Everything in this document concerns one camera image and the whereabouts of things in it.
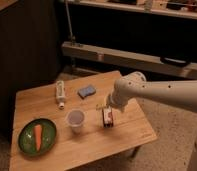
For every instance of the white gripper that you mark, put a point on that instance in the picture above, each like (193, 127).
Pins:
(115, 102)

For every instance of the red and white snack pack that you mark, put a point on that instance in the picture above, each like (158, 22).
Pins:
(107, 117)

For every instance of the white plastic bottle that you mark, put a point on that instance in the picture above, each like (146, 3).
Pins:
(60, 94)

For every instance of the orange carrot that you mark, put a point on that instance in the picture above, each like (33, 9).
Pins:
(38, 134)

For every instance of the green ceramic bowl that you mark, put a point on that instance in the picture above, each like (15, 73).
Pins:
(26, 138)

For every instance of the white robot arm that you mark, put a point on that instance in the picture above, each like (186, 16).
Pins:
(181, 94)

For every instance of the wooden table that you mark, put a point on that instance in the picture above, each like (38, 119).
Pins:
(131, 127)

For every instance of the translucent plastic cup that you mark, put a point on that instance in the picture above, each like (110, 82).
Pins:
(75, 120)

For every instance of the grey metal shelf beam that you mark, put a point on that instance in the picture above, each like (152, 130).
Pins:
(127, 59)

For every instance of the metal pole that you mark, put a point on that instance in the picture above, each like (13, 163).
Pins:
(71, 36)

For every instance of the upper shelf with clutter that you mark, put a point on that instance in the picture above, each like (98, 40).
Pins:
(144, 8)

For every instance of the black handle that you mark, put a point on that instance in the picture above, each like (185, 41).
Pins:
(174, 62)

